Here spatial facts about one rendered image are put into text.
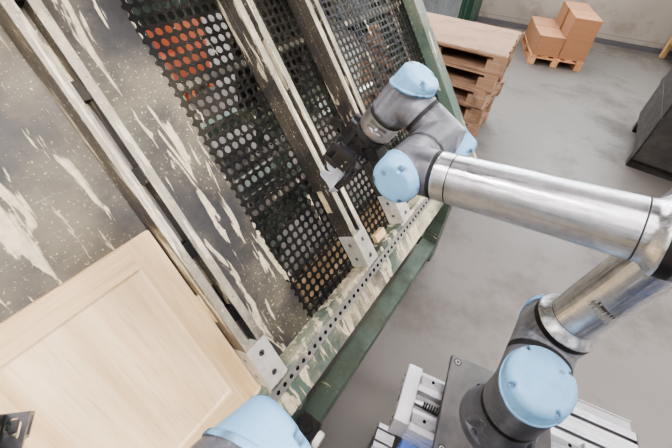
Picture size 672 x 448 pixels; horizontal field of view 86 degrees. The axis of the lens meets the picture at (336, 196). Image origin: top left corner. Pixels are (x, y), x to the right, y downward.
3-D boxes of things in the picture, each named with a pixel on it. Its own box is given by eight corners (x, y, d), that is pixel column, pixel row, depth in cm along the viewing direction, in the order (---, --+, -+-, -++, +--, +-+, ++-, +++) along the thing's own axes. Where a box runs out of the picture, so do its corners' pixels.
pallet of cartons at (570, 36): (520, 61, 534) (540, 13, 490) (521, 39, 616) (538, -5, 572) (579, 73, 515) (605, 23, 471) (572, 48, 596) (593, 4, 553)
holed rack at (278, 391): (239, 448, 84) (240, 449, 84) (232, 440, 83) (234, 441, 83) (473, 145, 190) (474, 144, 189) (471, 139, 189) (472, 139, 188)
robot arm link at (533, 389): (472, 411, 69) (498, 382, 60) (496, 356, 77) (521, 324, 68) (537, 458, 64) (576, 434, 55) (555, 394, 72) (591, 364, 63)
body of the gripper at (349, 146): (334, 142, 84) (361, 106, 75) (362, 166, 84) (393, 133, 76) (319, 160, 79) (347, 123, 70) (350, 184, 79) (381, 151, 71)
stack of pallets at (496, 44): (491, 117, 398) (525, 31, 338) (470, 154, 340) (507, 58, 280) (386, 85, 442) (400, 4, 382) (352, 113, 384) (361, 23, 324)
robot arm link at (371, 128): (406, 120, 73) (394, 139, 67) (393, 134, 76) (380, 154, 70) (377, 96, 72) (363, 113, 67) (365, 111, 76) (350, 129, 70)
